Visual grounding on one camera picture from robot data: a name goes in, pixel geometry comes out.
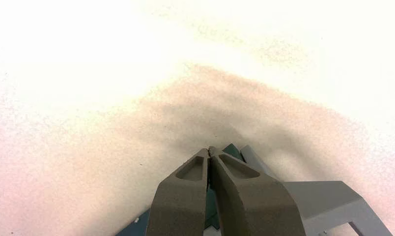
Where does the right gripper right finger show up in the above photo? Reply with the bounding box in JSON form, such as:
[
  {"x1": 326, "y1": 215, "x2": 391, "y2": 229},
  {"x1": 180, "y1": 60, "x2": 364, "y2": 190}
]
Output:
[{"x1": 209, "y1": 146, "x2": 307, "y2": 236}]

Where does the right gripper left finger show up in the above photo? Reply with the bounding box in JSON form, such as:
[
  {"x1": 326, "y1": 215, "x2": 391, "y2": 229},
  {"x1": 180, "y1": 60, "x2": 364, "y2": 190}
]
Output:
[{"x1": 145, "y1": 148, "x2": 211, "y2": 236}]

